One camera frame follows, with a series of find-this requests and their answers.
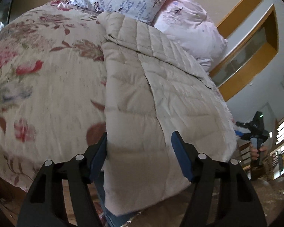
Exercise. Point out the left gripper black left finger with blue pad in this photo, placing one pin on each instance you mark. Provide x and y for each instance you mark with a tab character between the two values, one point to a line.
44	203

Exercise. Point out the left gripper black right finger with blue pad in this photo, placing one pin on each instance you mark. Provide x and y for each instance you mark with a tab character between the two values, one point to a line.
238	203

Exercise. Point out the right hand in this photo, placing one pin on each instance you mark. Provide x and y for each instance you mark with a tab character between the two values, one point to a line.
255	154

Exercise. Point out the pink tree print pillow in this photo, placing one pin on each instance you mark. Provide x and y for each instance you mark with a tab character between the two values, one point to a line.
188	24

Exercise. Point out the floral bed cover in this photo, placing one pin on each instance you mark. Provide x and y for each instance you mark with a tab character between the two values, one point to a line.
52	88

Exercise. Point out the wooden framed wall cabinet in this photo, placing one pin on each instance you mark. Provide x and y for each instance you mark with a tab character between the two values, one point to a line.
251	54

